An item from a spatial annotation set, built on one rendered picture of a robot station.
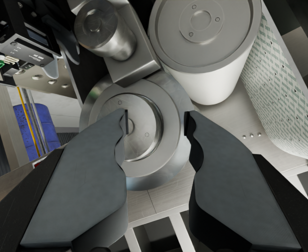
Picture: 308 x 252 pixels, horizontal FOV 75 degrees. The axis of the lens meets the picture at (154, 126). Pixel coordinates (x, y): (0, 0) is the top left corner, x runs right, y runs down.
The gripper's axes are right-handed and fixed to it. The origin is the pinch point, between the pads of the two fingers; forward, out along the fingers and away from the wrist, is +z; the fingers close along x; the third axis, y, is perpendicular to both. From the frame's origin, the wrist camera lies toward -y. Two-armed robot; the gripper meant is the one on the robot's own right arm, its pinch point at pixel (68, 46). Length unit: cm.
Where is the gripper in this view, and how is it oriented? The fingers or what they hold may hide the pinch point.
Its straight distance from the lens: 35.8
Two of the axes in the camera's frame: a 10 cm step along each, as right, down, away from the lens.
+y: 4.1, 9.0, -1.3
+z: 2.7, 0.1, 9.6
